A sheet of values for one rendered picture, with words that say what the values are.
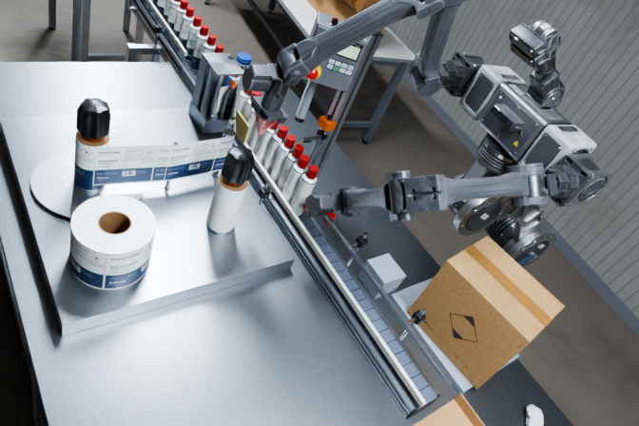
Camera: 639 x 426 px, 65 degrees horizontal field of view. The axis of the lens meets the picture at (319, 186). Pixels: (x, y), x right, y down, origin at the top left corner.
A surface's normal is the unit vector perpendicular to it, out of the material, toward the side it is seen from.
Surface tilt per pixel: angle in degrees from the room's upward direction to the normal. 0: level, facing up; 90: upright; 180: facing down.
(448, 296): 90
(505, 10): 90
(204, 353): 0
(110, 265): 90
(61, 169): 0
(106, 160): 90
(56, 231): 0
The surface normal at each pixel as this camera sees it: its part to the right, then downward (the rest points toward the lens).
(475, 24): -0.85, 0.06
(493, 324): -0.71, 0.24
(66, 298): 0.33, -0.72
